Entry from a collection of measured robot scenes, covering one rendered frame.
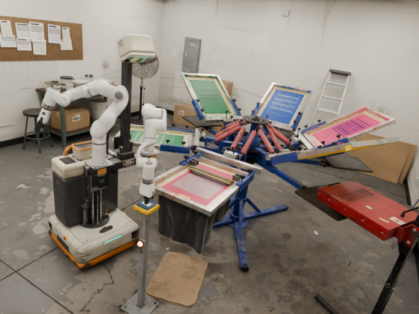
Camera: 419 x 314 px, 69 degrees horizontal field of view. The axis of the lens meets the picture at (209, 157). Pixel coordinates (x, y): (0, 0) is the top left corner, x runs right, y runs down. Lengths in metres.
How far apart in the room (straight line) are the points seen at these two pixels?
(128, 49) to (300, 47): 4.84
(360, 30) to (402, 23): 0.63
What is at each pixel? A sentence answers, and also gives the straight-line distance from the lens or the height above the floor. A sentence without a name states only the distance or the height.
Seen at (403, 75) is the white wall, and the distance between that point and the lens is 6.35.
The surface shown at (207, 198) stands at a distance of 2.31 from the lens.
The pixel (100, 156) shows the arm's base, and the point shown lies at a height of 1.21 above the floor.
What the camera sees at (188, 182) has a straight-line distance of 2.50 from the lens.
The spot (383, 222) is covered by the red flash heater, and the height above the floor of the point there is 1.10.
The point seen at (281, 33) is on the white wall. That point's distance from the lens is 6.63.
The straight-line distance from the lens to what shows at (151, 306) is 2.78.
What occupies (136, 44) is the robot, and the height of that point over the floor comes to 1.97.
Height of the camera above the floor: 2.11
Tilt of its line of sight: 22 degrees down
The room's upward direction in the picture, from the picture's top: 8 degrees clockwise
